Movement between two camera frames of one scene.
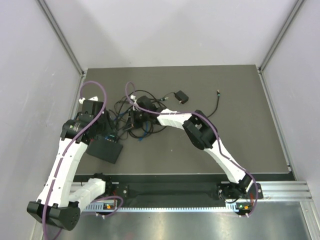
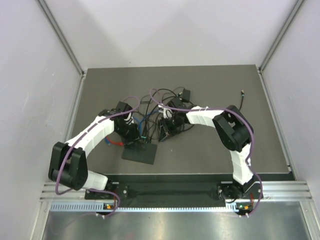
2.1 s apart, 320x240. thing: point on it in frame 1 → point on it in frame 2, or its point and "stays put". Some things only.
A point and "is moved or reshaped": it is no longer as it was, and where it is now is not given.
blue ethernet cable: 145,132 is moved or reshaped
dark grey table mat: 233,96 stays put
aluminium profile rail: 285,190 stays put
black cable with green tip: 218,94 → 242,91
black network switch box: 108,148 → 141,152
